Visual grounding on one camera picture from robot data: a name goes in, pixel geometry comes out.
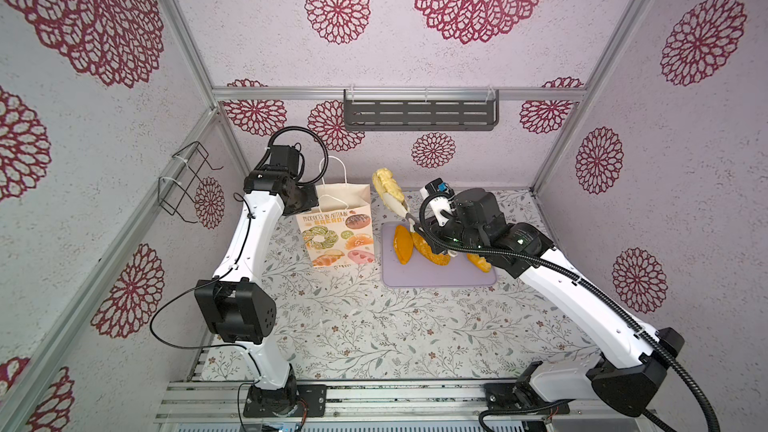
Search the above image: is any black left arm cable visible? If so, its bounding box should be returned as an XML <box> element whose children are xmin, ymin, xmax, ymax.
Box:
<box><xmin>148</xmin><ymin>125</ymin><xmax>330</xmax><ymax>432</ymax></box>

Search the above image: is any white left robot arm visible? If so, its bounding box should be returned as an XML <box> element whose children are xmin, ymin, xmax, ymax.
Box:
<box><xmin>193</xmin><ymin>145</ymin><xmax>316</xmax><ymax>417</ymax></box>

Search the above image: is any pale yellow fake bread stick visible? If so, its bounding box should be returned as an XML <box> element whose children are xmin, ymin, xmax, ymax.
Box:
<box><xmin>372</xmin><ymin>168</ymin><xmax>407</xmax><ymax>203</ymax></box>

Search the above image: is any grey wall shelf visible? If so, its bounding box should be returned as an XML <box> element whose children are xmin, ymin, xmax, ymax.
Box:
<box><xmin>342</xmin><ymin>90</ymin><xmax>500</xmax><ymax>132</ymax></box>

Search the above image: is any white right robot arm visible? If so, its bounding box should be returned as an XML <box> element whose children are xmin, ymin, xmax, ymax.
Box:
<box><xmin>377</xmin><ymin>179</ymin><xmax>687</xmax><ymax>417</ymax></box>

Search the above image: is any printed paper bakery bag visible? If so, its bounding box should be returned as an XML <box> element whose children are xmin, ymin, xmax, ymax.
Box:
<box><xmin>296</xmin><ymin>180</ymin><xmax>376</xmax><ymax>269</ymax></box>

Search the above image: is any large orange twisted bread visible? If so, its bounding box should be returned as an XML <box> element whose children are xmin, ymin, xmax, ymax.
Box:
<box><xmin>411</xmin><ymin>232</ymin><xmax>451</xmax><ymax>266</ymax></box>

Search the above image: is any lavender cutting board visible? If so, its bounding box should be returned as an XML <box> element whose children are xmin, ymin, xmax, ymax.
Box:
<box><xmin>381</xmin><ymin>222</ymin><xmax>497</xmax><ymax>288</ymax></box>

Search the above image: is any orange fake croissant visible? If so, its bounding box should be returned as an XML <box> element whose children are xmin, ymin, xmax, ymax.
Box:
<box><xmin>467</xmin><ymin>254</ymin><xmax>492</xmax><ymax>273</ymax></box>

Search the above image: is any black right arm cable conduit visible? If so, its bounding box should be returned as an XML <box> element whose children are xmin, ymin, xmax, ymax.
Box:
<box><xmin>418</xmin><ymin>191</ymin><xmax>721</xmax><ymax>432</ymax></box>

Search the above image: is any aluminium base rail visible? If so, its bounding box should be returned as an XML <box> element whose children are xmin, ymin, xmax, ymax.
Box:
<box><xmin>154</xmin><ymin>379</ymin><xmax>625</xmax><ymax>432</ymax></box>

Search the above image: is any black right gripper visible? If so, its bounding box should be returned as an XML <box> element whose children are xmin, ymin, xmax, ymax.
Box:
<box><xmin>413</xmin><ymin>212</ymin><xmax>487</xmax><ymax>259</ymax></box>

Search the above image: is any black wire wall basket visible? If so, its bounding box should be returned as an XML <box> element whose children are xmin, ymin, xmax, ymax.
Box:
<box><xmin>156</xmin><ymin>141</ymin><xmax>222</xmax><ymax>224</ymax></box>

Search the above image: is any orange oval fake bread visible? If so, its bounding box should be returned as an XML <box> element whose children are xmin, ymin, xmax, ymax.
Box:
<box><xmin>393</xmin><ymin>225</ymin><xmax>414</xmax><ymax>265</ymax></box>

